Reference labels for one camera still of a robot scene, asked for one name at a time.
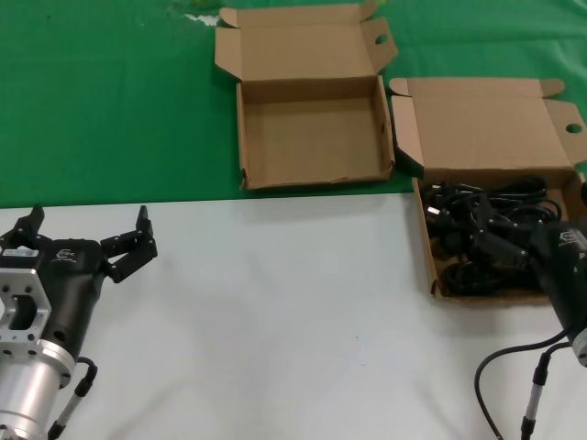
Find left wrist camera silver mount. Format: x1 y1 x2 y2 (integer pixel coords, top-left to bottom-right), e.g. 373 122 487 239
0 247 50 344

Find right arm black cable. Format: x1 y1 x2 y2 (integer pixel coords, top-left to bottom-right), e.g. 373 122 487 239
473 328 574 440

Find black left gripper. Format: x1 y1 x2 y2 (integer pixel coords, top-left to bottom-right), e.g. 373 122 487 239
0 204 160 358

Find cardboard box with torn corner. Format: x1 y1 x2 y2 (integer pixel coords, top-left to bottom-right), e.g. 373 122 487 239
214 0 399 192

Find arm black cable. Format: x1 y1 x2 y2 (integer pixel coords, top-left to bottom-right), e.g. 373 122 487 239
45 356 100 439
473 328 574 440

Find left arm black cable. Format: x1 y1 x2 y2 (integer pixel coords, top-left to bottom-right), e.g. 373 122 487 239
45 356 100 439

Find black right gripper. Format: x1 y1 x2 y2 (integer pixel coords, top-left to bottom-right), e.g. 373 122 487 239
473 195 587 339

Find intact open cardboard box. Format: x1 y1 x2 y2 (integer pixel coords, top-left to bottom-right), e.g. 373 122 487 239
388 76 587 302

